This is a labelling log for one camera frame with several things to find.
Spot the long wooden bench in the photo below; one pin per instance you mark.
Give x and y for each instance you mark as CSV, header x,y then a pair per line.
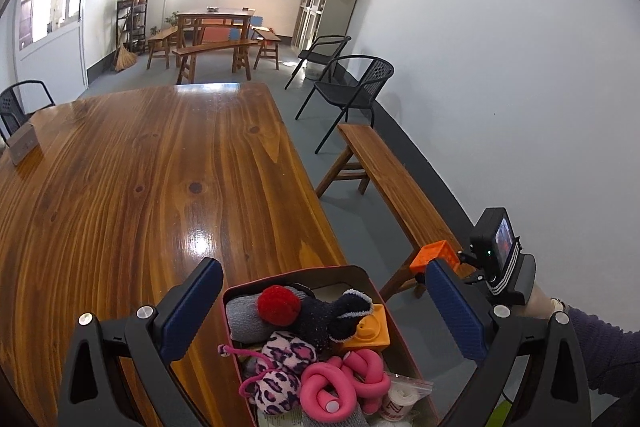
x,y
390,177

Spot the orange and blue foam mats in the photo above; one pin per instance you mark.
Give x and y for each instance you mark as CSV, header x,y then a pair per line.
x,y
215,34

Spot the straw broom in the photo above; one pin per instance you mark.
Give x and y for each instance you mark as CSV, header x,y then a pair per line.
x,y
124,62

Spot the light grey sock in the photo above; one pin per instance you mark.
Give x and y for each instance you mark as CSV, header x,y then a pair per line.
x,y
350,419

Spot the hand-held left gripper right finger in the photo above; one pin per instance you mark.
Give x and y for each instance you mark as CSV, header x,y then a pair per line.
x,y
457,307

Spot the person's right hand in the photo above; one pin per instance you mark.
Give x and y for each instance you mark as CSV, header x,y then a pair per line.
x,y
540,302

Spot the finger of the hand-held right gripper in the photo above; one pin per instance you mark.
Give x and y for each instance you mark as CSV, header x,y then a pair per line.
x,y
467,259

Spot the person's right forearm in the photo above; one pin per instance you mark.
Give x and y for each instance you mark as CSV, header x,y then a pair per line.
x,y
605,347

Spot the grey metal cabinet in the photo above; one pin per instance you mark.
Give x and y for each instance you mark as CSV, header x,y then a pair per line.
x,y
330,7

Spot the small grey-brown box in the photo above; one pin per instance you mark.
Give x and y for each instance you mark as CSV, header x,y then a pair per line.
x,y
22,144

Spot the clear bag with white roll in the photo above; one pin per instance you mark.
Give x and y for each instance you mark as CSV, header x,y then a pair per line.
x,y
400,402

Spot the orange embossed toy cube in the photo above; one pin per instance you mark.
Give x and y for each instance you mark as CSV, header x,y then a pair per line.
x,y
432,257
372,332

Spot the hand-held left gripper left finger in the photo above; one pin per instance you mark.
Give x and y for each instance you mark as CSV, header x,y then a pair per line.
x,y
192,307

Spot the red cardboard box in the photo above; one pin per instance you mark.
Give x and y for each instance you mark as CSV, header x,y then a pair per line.
x,y
345,277

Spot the dark shelf rack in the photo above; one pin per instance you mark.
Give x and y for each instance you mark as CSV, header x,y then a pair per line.
x,y
132,22

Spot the red fuzzy ball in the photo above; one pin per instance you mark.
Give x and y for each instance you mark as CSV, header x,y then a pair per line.
x,y
277,304

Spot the dark wooden bench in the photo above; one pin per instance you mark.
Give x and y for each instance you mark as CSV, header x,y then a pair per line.
x,y
265,34
162,36
215,47

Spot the black sock with white trim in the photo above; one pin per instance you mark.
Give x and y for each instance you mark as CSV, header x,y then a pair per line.
x,y
325,319

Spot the knotted pink foam curler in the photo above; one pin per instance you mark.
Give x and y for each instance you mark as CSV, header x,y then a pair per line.
x,y
320,387

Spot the small potted plant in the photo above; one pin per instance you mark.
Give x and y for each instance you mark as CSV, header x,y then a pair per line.
x,y
172,18

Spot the black metal chair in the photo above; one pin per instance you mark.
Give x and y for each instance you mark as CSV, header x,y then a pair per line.
x,y
350,92
320,56
10,104

